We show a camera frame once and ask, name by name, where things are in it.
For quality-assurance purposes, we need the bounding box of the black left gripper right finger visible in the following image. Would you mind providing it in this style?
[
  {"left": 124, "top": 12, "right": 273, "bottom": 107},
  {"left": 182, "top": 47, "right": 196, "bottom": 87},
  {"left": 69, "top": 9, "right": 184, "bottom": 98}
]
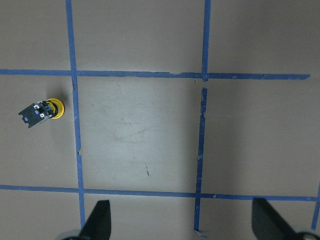
[{"left": 251, "top": 198, "right": 296, "bottom": 240}]

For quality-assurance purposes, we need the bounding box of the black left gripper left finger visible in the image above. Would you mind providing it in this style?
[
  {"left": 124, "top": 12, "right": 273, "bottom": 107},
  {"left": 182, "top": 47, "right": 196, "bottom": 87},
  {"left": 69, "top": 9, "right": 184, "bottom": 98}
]
[{"left": 78, "top": 200, "right": 112, "bottom": 240}]

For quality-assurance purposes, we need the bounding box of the yellow push button switch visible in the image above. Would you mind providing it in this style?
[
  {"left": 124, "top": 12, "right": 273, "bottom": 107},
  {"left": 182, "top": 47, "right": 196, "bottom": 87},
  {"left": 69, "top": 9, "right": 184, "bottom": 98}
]
[{"left": 18, "top": 98, "right": 65, "bottom": 129}]

